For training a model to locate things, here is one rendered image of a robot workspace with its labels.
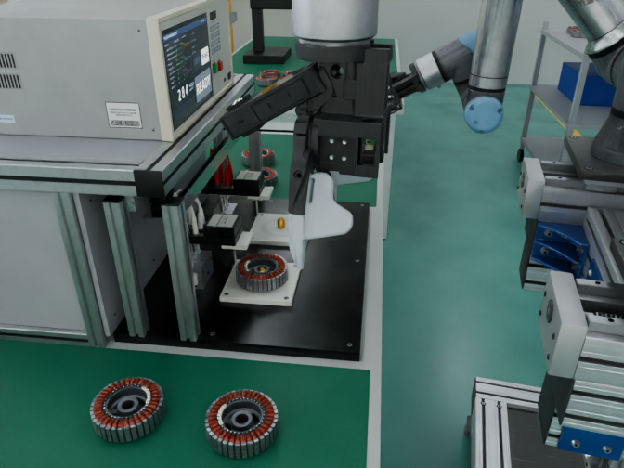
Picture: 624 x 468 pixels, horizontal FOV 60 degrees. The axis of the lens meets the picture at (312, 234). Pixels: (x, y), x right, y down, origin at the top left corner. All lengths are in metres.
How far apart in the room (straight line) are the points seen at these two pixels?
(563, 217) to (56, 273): 1.01
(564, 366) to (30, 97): 0.96
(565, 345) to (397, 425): 1.20
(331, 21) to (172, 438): 0.68
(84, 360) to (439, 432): 1.23
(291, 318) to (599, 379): 0.55
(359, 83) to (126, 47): 0.57
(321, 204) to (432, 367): 1.71
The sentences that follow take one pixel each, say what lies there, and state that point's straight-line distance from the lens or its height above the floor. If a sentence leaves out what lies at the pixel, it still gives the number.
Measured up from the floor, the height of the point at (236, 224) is 0.92.
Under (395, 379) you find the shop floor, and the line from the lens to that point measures 2.10.
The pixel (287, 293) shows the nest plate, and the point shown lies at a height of 0.78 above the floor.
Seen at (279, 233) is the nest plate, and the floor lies 0.78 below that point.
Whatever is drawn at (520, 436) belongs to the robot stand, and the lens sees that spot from 1.72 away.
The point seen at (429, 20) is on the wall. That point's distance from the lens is 6.36.
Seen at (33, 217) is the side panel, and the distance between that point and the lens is 1.04.
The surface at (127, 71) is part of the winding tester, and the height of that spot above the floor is 1.24.
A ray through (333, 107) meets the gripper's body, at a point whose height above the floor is 1.30.
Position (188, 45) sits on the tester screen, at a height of 1.25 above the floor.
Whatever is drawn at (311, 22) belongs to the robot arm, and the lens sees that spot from 0.48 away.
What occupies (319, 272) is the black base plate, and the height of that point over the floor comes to 0.77.
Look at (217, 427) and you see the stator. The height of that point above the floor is 0.79.
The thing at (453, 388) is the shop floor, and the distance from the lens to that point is 2.11.
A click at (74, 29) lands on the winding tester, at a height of 1.30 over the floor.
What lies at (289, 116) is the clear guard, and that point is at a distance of 1.30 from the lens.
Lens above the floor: 1.43
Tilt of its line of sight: 29 degrees down
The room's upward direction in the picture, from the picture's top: straight up
